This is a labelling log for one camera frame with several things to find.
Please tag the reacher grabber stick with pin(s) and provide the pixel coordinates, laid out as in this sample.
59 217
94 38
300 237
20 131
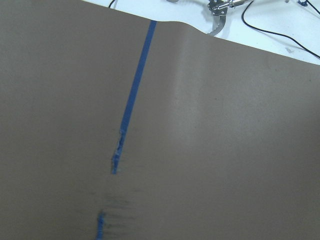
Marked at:
206 16

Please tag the blue tape line crosswise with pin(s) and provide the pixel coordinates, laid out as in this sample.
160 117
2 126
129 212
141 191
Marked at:
124 125

